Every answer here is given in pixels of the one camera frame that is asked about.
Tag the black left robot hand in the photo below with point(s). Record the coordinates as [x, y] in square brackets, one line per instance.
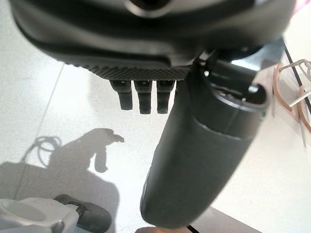
[145, 29]

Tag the white rocking chair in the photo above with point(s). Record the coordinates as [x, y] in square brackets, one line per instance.
[281, 97]

